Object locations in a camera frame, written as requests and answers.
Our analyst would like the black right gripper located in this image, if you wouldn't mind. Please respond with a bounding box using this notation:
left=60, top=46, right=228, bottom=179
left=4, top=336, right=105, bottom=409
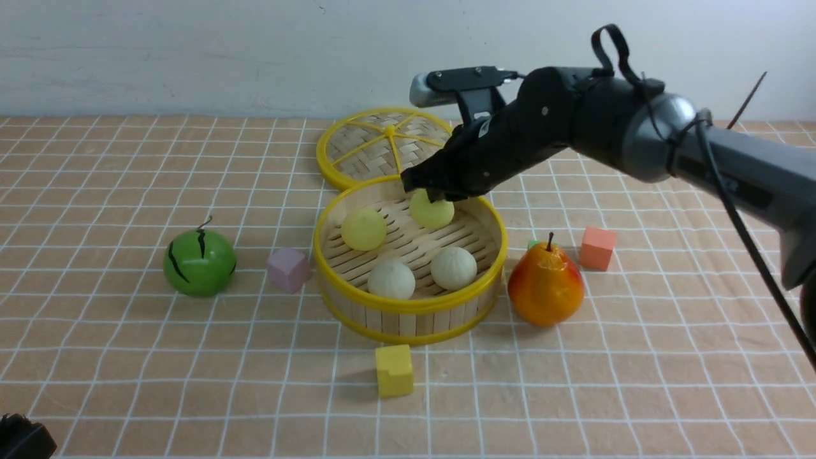
left=400, top=66, right=590, bottom=201

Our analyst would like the yellow bun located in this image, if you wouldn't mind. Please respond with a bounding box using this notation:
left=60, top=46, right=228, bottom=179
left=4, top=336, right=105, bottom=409
left=409, top=189, right=455, bottom=230
left=340, top=207, right=387, bottom=252

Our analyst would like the white bun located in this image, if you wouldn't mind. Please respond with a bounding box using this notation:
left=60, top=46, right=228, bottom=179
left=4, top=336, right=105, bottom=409
left=367, top=259, right=416, bottom=300
left=430, top=247, right=478, bottom=291

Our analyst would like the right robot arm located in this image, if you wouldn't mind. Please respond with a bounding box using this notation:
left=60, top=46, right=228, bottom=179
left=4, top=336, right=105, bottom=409
left=400, top=67, right=814, bottom=349

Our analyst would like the bamboo steamer lid yellow rim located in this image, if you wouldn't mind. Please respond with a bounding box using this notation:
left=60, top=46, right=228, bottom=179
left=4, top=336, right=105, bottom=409
left=316, top=107, right=453, bottom=191

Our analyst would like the bamboo steamer tray yellow rim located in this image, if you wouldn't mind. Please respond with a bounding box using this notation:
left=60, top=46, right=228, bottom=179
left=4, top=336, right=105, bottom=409
left=314, top=175, right=507, bottom=346

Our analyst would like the salmon pink cube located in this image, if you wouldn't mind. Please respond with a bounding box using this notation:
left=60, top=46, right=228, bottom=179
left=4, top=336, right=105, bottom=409
left=579, top=227, right=617, bottom=271

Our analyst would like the orange red toy pear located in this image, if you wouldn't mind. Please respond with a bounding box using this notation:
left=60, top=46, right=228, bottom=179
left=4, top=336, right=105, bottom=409
left=507, top=231, right=584, bottom=328

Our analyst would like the pink purple cube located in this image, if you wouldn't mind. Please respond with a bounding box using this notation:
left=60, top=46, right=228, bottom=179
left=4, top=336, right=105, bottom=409
left=267, top=247, right=312, bottom=294

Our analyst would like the yellow cube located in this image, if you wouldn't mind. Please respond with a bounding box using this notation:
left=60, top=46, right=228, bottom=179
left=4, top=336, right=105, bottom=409
left=375, top=344, right=414, bottom=398

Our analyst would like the green toy watermelon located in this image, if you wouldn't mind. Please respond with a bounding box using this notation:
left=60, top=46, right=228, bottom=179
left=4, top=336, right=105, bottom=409
left=163, top=215, right=237, bottom=298

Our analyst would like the checkered beige tablecloth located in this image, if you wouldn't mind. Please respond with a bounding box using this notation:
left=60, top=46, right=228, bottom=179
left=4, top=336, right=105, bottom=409
left=1, top=116, right=814, bottom=458

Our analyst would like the black object bottom left corner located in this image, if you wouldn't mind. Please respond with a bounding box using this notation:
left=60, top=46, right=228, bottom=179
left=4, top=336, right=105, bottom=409
left=1, top=414, right=57, bottom=459

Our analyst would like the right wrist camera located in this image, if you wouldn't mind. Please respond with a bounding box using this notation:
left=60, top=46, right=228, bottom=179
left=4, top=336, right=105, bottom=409
left=409, top=65, right=525, bottom=124

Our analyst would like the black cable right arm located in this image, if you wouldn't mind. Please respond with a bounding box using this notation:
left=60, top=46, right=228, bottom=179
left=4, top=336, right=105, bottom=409
left=590, top=24, right=816, bottom=370

